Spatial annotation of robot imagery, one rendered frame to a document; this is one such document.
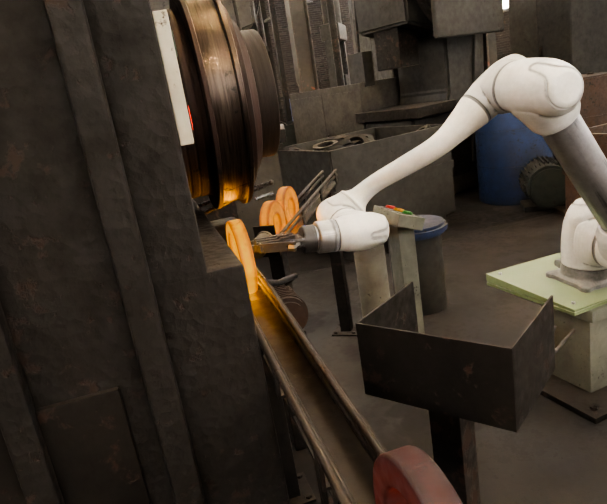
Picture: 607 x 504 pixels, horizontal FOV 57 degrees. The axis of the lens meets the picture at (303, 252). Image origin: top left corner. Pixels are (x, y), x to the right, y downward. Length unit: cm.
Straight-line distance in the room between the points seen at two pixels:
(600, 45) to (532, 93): 478
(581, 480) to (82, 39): 157
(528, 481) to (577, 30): 483
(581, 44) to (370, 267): 430
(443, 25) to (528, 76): 320
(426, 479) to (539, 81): 110
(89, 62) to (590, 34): 562
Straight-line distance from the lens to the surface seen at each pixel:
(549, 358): 103
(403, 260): 223
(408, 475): 53
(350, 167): 350
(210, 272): 85
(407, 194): 382
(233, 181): 116
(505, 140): 458
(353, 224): 149
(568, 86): 147
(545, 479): 177
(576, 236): 194
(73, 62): 79
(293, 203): 201
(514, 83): 150
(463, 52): 527
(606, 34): 629
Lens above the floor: 111
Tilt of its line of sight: 16 degrees down
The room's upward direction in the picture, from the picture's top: 9 degrees counter-clockwise
